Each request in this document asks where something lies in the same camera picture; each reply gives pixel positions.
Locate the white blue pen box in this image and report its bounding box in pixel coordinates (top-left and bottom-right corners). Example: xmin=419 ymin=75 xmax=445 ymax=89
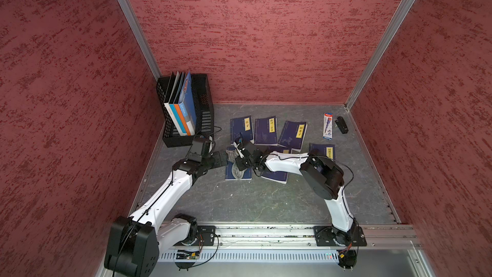
xmin=323 ymin=114 xmax=333 ymax=140

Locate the white teal upright book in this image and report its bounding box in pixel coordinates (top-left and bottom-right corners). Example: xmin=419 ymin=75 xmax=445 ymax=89
xmin=164 ymin=72 xmax=187 ymax=136

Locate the slotted cable duct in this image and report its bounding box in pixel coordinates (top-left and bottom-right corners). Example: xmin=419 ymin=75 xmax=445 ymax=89
xmin=158 ymin=249 xmax=339 ymax=264

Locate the small black device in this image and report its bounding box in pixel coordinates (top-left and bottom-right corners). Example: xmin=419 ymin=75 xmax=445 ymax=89
xmin=335 ymin=116 xmax=349 ymax=134

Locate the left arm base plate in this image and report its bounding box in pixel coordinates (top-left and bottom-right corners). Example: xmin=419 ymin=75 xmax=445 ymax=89
xmin=180 ymin=225 xmax=217 ymax=246

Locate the grey fluffy cleaning cloth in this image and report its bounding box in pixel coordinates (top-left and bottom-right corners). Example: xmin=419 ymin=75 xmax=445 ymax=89
xmin=225 ymin=150 xmax=243 ymax=180

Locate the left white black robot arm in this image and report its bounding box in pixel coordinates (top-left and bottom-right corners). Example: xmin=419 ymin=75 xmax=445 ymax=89
xmin=104 ymin=150 xmax=228 ymax=276

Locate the blue orange upright folder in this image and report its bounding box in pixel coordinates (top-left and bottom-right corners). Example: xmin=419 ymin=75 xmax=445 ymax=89
xmin=173 ymin=72 xmax=197 ymax=136

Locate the aluminium rail frame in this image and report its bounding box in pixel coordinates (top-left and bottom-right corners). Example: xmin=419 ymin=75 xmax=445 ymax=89
xmin=159 ymin=223 xmax=434 ymax=276

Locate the purple book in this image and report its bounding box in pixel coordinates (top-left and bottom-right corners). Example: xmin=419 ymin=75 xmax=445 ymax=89
xmin=278 ymin=121 xmax=308 ymax=152
xmin=260 ymin=145 xmax=293 ymax=185
xmin=254 ymin=116 xmax=278 ymax=146
xmin=309 ymin=143 xmax=336 ymax=160

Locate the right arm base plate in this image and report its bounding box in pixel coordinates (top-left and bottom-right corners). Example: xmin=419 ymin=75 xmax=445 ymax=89
xmin=313 ymin=224 xmax=367 ymax=248

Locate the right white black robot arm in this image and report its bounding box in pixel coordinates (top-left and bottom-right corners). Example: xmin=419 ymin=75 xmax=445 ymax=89
xmin=233 ymin=138 xmax=357 ymax=246

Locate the black mesh file basket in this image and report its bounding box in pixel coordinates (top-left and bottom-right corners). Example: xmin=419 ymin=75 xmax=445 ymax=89
xmin=156 ymin=74 xmax=214 ymax=148

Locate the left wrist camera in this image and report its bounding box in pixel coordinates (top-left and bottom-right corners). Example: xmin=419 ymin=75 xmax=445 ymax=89
xmin=187 ymin=135 xmax=212 ymax=163

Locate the blue book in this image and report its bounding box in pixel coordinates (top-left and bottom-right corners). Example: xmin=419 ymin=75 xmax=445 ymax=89
xmin=225 ymin=146 xmax=252 ymax=181
xmin=230 ymin=115 xmax=254 ymax=144

